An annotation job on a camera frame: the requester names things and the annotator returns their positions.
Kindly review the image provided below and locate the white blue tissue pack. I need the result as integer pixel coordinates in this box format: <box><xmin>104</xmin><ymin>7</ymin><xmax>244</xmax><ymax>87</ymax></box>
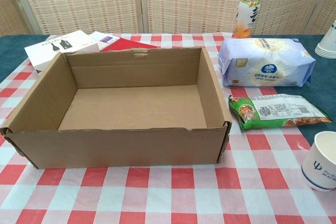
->
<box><xmin>217</xmin><ymin>37</ymin><xmax>317</xmax><ymax>88</ymax></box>

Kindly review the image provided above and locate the green snack bag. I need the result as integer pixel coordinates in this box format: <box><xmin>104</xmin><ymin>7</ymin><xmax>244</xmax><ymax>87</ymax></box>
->
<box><xmin>227</xmin><ymin>93</ymin><xmax>333</xmax><ymax>131</ymax></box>

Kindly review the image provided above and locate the small white paper cup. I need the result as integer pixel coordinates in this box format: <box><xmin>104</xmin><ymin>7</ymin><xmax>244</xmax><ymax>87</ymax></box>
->
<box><xmin>301</xmin><ymin>131</ymin><xmax>336</xmax><ymax>192</ymax></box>

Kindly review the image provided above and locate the open brown cardboard box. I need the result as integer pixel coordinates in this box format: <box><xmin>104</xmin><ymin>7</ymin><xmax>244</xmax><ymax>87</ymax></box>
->
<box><xmin>0</xmin><ymin>46</ymin><xmax>233</xmax><ymax>169</ymax></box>

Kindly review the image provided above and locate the red white checkered tablecloth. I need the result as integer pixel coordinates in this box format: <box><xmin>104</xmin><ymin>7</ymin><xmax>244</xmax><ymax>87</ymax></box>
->
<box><xmin>0</xmin><ymin>33</ymin><xmax>336</xmax><ymax>224</ymax></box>

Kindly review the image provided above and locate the white product box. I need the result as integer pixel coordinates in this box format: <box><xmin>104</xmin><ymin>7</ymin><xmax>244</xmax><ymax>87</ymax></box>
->
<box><xmin>24</xmin><ymin>30</ymin><xmax>100</xmax><ymax>72</ymax></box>

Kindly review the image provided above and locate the red notebook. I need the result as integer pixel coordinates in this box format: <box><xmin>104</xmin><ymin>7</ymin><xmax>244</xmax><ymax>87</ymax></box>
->
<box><xmin>101</xmin><ymin>37</ymin><xmax>158</xmax><ymax>52</ymax></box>

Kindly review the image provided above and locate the white purple spiral notebook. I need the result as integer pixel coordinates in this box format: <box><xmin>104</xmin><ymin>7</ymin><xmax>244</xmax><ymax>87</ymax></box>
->
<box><xmin>89</xmin><ymin>31</ymin><xmax>121</xmax><ymax>51</ymax></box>

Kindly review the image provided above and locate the woven folding screen panel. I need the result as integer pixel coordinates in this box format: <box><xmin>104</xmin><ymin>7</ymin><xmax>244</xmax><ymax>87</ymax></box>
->
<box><xmin>141</xmin><ymin>0</ymin><xmax>257</xmax><ymax>35</ymax></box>
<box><xmin>5</xmin><ymin>0</ymin><xmax>144</xmax><ymax>36</ymax></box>
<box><xmin>306</xmin><ymin>0</ymin><xmax>336</xmax><ymax>36</ymax></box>
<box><xmin>0</xmin><ymin>0</ymin><xmax>35</xmax><ymax>37</ymax></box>
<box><xmin>251</xmin><ymin>0</ymin><xmax>334</xmax><ymax>36</ymax></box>

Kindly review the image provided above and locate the orange tea bottle black cap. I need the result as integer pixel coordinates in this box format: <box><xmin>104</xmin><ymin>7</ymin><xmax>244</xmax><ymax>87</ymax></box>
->
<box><xmin>232</xmin><ymin>0</ymin><xmax>261</xmax><ymax>39</ymax></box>

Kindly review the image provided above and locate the teal table cover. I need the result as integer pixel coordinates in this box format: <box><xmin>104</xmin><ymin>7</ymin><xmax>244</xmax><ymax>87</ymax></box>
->
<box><xmin>0</xmin><ymin>34</ymin><xmax>336</xmax><ymax>154</ymax></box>

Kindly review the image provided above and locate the stack of white paper cups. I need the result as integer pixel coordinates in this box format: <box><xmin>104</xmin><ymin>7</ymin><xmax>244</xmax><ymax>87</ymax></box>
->
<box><xmin>314</xmin><ymin>20</ymin><xmax>336</xmax><ymax>59</ymax></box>

